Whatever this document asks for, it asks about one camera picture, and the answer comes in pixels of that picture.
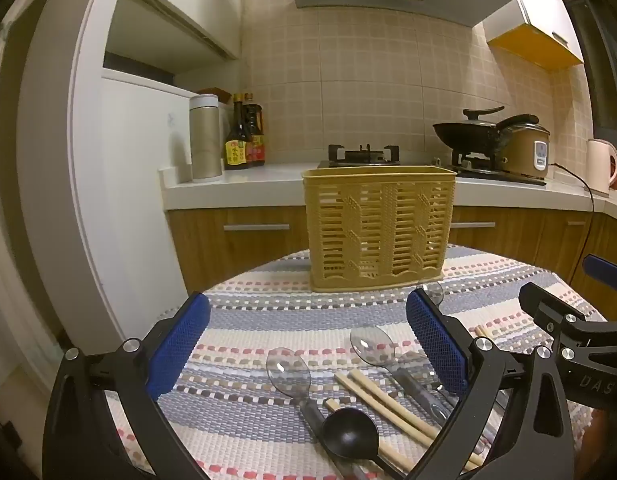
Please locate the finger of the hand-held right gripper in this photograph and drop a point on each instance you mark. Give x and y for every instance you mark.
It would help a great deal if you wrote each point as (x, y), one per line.
(606, 271)
(541, 305)

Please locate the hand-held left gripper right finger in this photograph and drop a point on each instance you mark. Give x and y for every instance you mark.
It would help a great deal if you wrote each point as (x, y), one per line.
(436, 345)

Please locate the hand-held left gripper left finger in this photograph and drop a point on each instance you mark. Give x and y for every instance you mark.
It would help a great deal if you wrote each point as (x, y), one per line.
(181, 345)

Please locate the clear plastic spoon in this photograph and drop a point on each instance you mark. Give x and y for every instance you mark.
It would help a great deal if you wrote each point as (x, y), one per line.
(288, 375)
(434, 294)
(373, 346)

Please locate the black plastic spoon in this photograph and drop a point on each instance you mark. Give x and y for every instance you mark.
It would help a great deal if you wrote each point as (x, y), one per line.
(349, 432)

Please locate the yellow plastic utensil basket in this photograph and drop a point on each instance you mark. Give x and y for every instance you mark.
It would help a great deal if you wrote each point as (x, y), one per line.
(378, 230)

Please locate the striped woven tablecloth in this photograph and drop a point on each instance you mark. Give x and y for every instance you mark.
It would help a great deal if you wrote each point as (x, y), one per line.
(268, 320)

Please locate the wooden base cabinets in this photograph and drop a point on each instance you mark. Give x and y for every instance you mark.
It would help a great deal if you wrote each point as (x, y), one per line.
(238, 260)

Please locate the pale pink electric kettle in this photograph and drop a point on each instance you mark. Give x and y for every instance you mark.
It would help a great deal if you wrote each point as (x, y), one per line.
(599, 167)

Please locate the beige pressure cooker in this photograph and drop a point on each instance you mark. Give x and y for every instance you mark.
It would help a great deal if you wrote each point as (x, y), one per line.
(526, 152)

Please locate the black wok with lid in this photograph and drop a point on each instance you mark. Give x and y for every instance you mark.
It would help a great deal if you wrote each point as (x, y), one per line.
(466, 135)

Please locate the white kitchen countertop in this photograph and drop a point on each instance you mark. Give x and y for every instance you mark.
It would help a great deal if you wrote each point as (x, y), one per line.
(268, 180)

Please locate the black gas stove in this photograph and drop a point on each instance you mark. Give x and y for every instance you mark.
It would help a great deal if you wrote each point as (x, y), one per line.
(363, 160)

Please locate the slim dark sauce bottle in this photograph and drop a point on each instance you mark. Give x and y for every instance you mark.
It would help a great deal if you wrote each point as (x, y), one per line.
(236, 150)

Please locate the beige cylindrical canister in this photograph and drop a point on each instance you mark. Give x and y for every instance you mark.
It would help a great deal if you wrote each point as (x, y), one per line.
(206, 140)

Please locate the wide dark sauce bottle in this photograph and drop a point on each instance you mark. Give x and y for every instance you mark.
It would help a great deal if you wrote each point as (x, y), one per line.
(257, 140)

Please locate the brown wooden box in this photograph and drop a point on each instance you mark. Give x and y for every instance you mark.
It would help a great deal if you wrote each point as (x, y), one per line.
(223, 95)

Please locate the yellow wall cabinet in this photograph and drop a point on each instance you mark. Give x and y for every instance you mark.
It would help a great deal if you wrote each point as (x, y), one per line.
(533, 42)

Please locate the white wall cabinet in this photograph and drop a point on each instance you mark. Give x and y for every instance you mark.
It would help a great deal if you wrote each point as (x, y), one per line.
(153, 15)

